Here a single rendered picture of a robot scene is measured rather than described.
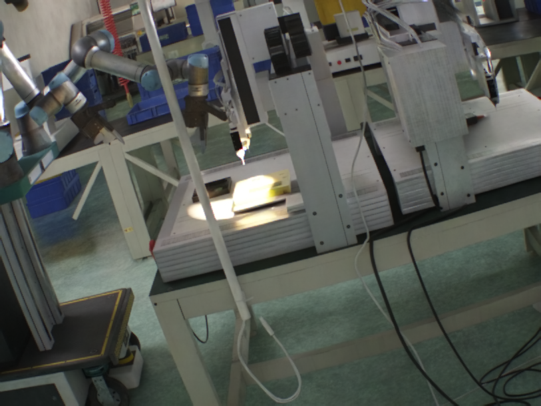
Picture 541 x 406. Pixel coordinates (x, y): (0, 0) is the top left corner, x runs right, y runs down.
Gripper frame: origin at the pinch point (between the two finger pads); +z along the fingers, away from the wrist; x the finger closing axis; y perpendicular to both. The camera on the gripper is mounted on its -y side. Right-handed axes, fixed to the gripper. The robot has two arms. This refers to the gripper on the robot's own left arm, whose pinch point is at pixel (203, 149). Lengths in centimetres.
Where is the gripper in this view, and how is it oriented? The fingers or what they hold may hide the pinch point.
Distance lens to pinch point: 306.3
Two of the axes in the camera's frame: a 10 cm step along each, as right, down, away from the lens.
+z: 0.1, 9.4, 3.3
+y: -10.0, -0.2, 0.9
